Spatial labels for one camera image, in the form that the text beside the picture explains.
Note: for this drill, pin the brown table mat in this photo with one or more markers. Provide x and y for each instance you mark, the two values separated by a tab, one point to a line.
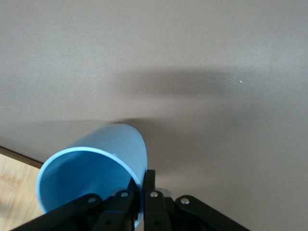
168	48

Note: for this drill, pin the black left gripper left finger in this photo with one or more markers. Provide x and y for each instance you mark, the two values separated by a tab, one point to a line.
72	211

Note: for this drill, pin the wooden mug tree stand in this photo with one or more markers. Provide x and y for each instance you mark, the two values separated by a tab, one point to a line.
14	187

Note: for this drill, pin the light blue plastic cup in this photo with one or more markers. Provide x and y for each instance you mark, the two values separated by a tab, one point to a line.
108	144

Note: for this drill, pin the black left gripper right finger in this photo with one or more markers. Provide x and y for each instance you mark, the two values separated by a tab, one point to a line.
156	211

